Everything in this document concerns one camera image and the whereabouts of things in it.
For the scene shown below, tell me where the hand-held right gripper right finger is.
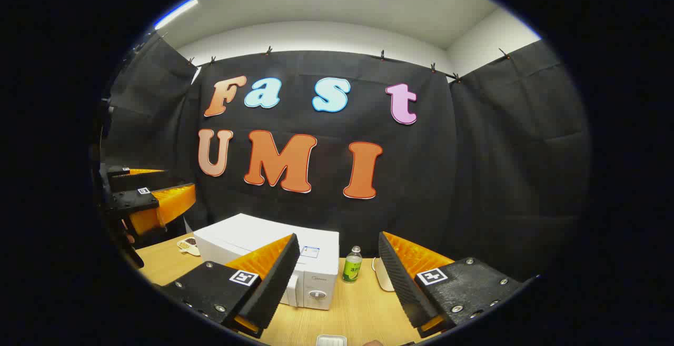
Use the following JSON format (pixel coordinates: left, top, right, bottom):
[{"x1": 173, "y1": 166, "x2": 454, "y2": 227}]
[{"x1": 378, "y1": 231, "x2": 541, "y2": 339}]

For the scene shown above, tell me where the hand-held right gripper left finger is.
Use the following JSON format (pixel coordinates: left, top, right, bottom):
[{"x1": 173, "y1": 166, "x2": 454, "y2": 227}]
[{"x1": 158, "y1": 233, "x2": 301, "y2": 339}]

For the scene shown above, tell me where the white microwave oven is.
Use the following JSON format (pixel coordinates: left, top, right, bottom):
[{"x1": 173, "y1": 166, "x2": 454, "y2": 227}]
[{"x1": 193, "y1": 213, "x2": 340, "y2": 311}]

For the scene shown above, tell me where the white toaster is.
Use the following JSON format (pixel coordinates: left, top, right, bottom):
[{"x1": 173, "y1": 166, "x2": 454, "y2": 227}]
[{"x1": 371, "y1": 256, "x2": 395, "y2": 292}]

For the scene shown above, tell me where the green label drink bottle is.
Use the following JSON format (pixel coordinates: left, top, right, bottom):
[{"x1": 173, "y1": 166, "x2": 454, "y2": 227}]
[{"x1": 342, "y1": 245, "x2": 363, "y2": 284}]

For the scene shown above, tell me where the white divided bean dish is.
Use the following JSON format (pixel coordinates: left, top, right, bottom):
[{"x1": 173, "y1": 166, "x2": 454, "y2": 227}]
[{"x1": 176, "y1": 236, "x2": 201, "y2": 257}]

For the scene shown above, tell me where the long ceiling light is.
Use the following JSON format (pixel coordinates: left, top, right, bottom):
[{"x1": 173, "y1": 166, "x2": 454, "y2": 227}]
[{"x1": 154, "y1": 0, "x2": 200, "y2": 30}]

